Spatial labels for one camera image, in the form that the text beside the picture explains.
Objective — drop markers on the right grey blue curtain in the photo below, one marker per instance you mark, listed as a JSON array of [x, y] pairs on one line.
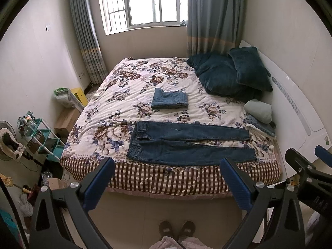
[[214, 25]]

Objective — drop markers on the grey green folded cloth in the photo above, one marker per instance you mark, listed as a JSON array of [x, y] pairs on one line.
[[260, 110]]

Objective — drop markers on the folded clothes stack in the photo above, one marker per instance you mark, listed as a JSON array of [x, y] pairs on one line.
[[262, 125]]

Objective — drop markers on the right brown slipper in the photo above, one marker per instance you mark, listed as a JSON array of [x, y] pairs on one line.
[[187, 230]]

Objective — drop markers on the brown cardboard box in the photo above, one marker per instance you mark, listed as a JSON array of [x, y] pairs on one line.
[[66, 121]]

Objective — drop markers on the folded light blue jeans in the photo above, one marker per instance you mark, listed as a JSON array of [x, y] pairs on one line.
[[169, 100]]

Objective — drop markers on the white framed window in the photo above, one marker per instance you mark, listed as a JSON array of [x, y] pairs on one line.
[[121, 15]]

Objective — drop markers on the teal shelf rack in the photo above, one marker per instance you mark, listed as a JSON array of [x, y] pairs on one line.
[[40, 137]]

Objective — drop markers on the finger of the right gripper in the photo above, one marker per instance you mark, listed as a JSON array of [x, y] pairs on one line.
[[324, 155], [307, 171]]

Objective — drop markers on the left brown slipper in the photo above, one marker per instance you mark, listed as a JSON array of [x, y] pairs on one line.
[[166, 230]]

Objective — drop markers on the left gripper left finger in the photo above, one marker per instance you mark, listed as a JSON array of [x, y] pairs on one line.
[[49, 228]]

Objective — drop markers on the clear plastic storage bin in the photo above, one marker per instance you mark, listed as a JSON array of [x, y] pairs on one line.
[[66, 97]]

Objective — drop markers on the dark blue denim jeans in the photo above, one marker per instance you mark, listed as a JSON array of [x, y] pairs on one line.
[[177, 144]]

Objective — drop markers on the brown slipper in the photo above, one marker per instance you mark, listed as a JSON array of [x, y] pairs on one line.
[[166, 230], [187, 230]]

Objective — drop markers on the dark teal pillow back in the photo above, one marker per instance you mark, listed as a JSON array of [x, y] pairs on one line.
[[250, 69]]

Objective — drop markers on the yellow box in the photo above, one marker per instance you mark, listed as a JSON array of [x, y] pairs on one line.
[[78, 92]]

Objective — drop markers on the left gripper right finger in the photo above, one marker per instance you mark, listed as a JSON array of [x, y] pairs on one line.
[[285, 228]]

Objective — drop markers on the left striped grey curtain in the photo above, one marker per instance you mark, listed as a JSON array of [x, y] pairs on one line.
[[89, 45]]

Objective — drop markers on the dark teal pillow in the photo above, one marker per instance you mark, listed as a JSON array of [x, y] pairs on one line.
[[218, 76], [250, 69]]

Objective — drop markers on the dark teal pillow front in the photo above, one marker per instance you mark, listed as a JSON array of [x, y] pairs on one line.
[[218, 76]]

